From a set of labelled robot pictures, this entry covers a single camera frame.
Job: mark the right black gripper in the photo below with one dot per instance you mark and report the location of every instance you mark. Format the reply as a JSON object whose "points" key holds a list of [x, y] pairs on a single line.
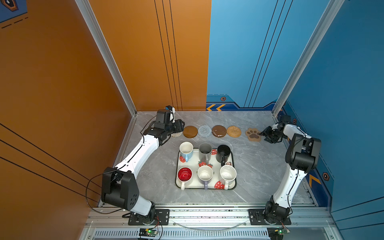
{"points": [[266, 131]]}

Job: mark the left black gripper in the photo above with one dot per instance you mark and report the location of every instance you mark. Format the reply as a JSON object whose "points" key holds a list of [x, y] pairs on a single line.
{"points": [[179, 127]]}

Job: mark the light brown wooden coaster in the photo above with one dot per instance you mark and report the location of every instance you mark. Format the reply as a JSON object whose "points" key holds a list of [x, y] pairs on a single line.
{"points": [[190, 132]]}

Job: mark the paw shaped wooden coaster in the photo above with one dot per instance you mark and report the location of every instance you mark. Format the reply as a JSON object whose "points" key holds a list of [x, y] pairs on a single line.
{"points": [[253, 135]]}

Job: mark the blue grey woven coaster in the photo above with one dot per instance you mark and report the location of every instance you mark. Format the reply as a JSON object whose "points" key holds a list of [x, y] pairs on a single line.
{"points": [[204, 131]]}

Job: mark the tan rattan coaster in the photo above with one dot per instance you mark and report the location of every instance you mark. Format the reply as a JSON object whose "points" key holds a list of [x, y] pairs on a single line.
{"points": [[234, 131]]}

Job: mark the dark brown worn coaster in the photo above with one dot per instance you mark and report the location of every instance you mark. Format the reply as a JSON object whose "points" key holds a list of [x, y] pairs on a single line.
{"points": [[219, 131]]}

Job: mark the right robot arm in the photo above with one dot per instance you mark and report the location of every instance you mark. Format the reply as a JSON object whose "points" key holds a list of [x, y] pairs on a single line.
{"points": [[301, 157]]}

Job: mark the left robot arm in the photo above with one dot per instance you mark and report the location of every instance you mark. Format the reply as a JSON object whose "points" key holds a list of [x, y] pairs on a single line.
{"points": [[119, 185]]}

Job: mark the light blue mug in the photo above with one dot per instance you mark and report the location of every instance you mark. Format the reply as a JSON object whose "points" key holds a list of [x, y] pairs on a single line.
{"points": [[186, 151]]}

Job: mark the grey mug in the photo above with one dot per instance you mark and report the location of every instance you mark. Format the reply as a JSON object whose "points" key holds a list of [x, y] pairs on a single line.
{"points": [[205, 152]]}

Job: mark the red interior white mug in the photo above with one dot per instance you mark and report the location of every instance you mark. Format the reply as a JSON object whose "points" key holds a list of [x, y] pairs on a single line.
{"points": [[184, 175]]}

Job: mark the black mug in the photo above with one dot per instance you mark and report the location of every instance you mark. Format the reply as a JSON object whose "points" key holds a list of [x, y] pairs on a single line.
{"points": [[223, 153]]}

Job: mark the right green circuit board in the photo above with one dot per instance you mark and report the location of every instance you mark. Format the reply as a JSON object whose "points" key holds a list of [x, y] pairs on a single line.
{"points": [[277, 234]]}

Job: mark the green circuit board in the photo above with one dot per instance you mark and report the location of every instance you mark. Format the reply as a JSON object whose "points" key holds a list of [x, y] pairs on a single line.
{"points": [[277, 234], [148, 234]]}

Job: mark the left green circuit board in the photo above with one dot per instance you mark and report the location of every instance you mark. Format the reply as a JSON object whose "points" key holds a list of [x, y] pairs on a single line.
{"points": [[148, 234]]}

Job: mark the white purple handled mug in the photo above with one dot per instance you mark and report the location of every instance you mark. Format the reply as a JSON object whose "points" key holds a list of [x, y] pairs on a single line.
{"points": [[205, 174]]}

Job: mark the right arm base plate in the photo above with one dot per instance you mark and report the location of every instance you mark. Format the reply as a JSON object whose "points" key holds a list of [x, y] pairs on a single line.
{"points": [[257, 217]]}

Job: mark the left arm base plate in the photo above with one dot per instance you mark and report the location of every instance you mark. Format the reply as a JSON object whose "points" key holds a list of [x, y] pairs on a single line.
{"points": [[161, 215]]}

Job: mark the aluminium front rail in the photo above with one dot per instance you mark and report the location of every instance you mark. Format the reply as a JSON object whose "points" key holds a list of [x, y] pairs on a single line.
{"points": [[213, 216]]}

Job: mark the right aluminium corner post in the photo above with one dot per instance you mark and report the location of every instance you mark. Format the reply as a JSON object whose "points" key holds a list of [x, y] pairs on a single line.
{"points": [[318, 34]]}

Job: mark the aluminium corner post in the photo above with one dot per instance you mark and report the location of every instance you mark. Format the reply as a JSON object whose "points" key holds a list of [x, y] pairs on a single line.
{"points": [[101, 42], [318, 34]]}

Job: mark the left aluminium corner post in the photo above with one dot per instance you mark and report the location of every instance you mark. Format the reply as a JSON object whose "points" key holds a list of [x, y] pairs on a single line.
{"points": [[101, 42]]}

